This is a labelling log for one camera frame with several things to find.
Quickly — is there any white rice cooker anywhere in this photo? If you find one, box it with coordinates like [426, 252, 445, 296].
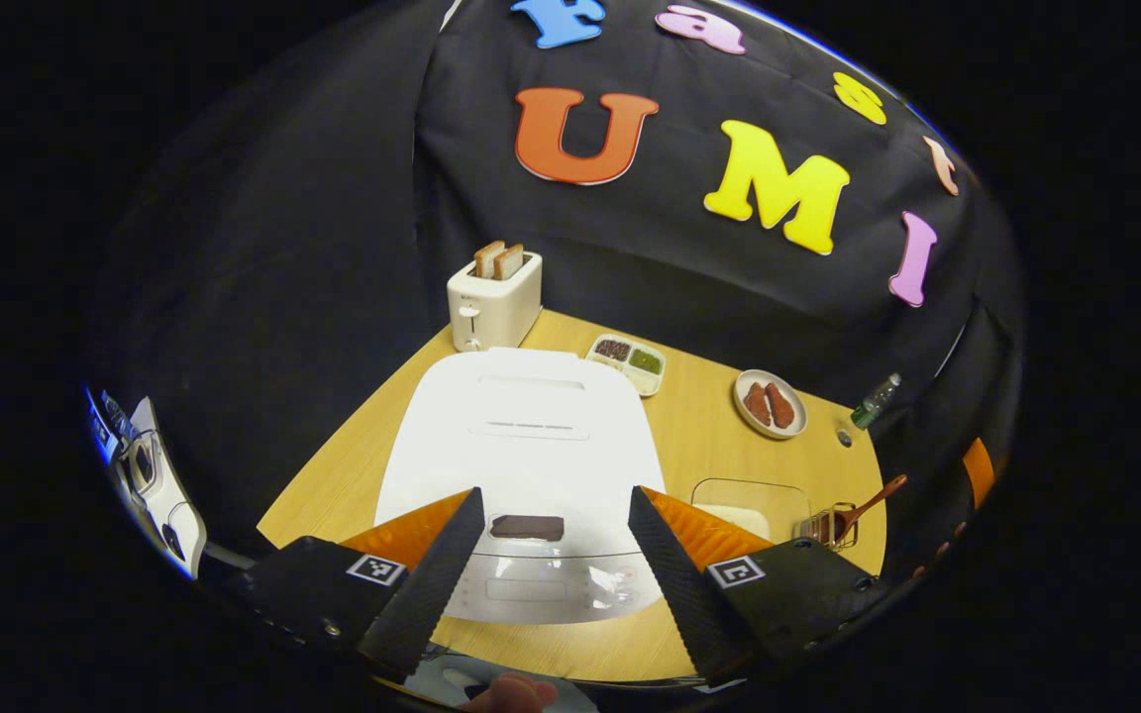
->
[374, 347, 669, 625]

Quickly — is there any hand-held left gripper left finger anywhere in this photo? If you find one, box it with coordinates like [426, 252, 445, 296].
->
[234, 485, 487, 684]

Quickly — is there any white toaster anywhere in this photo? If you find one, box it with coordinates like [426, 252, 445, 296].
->
[447, 250, 544, 354]

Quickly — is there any white device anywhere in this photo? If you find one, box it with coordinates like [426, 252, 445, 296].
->
[85, 388, 208, 581]

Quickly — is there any white round plate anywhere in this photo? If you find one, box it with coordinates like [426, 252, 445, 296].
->
[733, 369, 809, 440]

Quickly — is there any white divided grain tray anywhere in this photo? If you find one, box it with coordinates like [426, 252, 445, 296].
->
[585, 334, 668, 398]

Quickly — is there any clear plastic water bottle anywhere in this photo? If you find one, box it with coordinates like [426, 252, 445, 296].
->
[849, 372, 903, 430]

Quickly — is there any brown wooden spoon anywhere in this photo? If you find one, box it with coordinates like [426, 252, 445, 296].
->
[823, 474, 909, 544]

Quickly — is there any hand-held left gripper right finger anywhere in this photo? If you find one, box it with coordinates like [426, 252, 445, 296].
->
[627, 483, 890, 684]

